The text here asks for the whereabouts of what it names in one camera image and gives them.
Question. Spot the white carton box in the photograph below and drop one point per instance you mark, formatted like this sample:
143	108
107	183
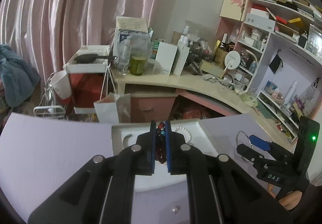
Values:
165	58

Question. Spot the round white mirror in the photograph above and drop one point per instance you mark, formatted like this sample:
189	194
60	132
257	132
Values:
232	61

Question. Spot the dark metal cuff bangle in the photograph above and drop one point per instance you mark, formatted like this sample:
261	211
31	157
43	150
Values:
125	140

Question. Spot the green glass jar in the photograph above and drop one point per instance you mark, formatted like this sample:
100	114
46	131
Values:
137	64

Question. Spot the cream curved desk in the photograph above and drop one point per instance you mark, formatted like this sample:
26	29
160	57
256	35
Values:
194	87

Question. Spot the pink curtain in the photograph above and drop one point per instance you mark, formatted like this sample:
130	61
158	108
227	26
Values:
47	33

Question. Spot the pile of blankets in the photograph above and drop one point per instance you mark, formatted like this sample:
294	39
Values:
18	83

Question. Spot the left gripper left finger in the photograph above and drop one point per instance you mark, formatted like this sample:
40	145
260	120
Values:
102	190

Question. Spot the white paper bag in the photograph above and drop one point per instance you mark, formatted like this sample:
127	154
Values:
115	108

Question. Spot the white spray bottle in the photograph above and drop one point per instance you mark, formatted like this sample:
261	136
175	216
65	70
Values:
184	38

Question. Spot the pink white shelf unit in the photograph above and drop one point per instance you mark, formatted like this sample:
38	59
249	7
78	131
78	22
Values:
276	68

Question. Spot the silver stud earring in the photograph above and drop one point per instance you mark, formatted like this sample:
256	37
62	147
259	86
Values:
175	209

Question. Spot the right human hand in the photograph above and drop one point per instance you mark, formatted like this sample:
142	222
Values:
290	201

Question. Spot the thin silver bangle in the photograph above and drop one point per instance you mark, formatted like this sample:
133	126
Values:
243	138

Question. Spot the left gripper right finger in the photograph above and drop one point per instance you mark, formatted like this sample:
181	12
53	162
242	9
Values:
219	190

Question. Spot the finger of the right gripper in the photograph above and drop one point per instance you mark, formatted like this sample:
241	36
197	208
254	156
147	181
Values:
249	154
259	143

